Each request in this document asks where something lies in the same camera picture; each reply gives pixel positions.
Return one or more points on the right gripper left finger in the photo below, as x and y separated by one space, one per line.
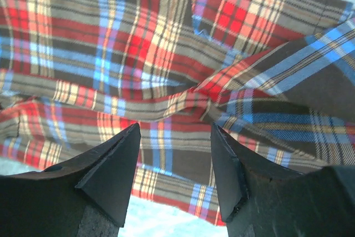
87 195

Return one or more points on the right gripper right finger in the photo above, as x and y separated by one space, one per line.
260 198

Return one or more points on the red brown plaid shirt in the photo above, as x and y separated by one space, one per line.
277 75

